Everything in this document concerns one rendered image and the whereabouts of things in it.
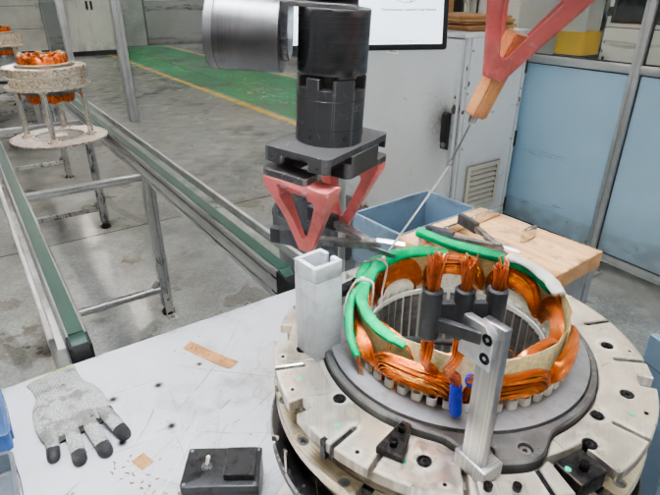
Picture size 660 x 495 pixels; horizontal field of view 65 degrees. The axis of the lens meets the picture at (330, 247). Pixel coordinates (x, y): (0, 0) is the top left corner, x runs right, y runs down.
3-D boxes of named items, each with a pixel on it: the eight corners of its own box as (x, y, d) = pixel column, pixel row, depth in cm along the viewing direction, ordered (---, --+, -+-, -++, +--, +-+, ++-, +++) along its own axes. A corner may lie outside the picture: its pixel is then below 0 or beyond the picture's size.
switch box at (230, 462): (193, 471, 72) (189, 442, 69) (264, 470, 72) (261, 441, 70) (183, 512, 66) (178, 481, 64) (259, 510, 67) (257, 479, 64)
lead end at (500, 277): (486, 289, 30) (491, 259, 29) (497, 282, 30) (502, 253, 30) (501, 295, 29) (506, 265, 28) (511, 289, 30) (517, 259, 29)
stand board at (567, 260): (394, 252, 74) (395, 237, 73) (479, 220, 85) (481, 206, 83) (515, 314, 60) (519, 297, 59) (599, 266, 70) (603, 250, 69)
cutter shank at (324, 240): (308, 244, 48) (308, 238, 47) (310, 240, 48) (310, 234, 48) (374, 250, 47) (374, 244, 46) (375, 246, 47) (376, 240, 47)
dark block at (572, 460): (549, 477, 35) (555, 456, 35) (575, 464, 37) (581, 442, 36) (576, 503, 34) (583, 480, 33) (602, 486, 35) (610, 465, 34)
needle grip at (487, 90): (463, 112, 37) (505, 28, 34) (467, 106, 38) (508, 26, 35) (483, 122, 37) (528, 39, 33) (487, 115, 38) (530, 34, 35)
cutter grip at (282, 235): (269, 243, 49) (269, 227, 48) (273, 239, 50) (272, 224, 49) (308, 248, 48) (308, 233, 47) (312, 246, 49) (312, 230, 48)
